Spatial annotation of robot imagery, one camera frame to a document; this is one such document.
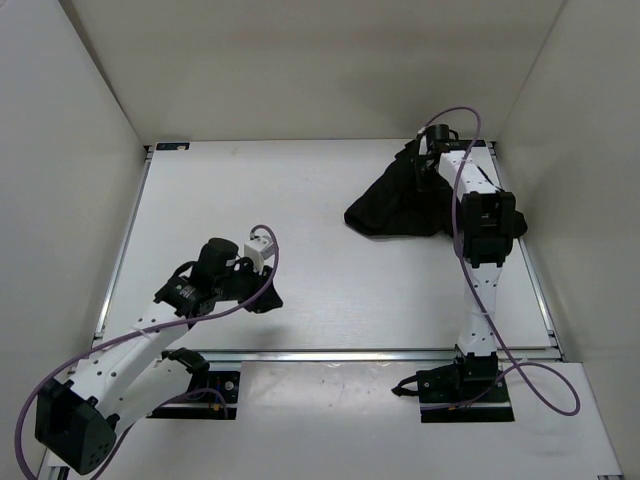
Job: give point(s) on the blue left corner label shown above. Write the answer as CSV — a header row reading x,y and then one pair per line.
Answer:
x,y
172,146

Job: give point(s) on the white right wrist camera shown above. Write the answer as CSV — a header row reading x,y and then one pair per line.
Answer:
x,y
421,141

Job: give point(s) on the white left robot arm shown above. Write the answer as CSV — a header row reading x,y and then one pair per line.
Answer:
x,y
82,419

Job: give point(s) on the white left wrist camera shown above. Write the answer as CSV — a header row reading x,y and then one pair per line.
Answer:
x,y
259,250

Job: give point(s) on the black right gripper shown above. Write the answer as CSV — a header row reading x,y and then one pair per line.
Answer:
x,y
418,163

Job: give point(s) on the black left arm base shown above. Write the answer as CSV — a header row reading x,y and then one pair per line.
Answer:
x,y
214,398

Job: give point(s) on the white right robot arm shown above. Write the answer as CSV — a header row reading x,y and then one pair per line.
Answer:
x,y
483,223

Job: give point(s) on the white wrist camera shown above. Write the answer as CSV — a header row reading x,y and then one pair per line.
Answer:
x,y
421,141
259,250

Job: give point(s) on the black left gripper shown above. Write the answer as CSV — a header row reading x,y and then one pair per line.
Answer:
x,y
270,300

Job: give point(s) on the black pleated skirt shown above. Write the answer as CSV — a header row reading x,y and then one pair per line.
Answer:
x,y
394,205

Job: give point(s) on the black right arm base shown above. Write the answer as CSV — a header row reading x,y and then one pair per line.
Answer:
x,y
454,394

